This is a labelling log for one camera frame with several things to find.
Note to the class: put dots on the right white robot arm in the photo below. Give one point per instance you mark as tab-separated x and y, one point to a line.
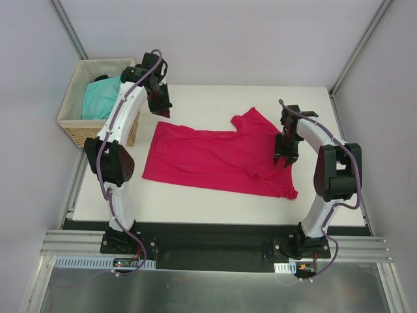
337	179

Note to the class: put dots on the wicker basket with liner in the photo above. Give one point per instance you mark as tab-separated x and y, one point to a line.
69	117

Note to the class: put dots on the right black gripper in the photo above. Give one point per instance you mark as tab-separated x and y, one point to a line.
285	152

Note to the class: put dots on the left aluminium frame post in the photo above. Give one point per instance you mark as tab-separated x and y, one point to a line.
69	29

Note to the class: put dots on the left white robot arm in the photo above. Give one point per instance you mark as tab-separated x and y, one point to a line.
142	84

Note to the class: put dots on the teal t shirt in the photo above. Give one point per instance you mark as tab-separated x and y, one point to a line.
99	98

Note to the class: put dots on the right white cable duct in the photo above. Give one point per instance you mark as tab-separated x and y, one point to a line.
285	268

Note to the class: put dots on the left white cable duct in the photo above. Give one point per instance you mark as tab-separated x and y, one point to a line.
94	262

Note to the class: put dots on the front aluminium rail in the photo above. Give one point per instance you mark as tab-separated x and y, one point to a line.
87	243

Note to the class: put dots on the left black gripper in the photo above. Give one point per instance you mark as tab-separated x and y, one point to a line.
159	105

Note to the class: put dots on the black garment in basket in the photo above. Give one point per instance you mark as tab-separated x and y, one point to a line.
102	77

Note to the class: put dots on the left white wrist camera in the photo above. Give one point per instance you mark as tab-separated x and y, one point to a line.
164	69

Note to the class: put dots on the right aluminium frame post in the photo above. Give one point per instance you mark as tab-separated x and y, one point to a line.
360	46

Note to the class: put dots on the white cable duct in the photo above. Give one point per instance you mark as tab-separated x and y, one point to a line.
285	268
94	262

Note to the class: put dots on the pink t shirt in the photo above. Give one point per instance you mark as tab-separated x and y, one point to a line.
234	161

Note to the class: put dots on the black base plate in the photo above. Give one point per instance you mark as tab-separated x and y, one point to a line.
217	247

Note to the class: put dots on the aluminium frame post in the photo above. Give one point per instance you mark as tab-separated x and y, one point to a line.
69	29
360	46

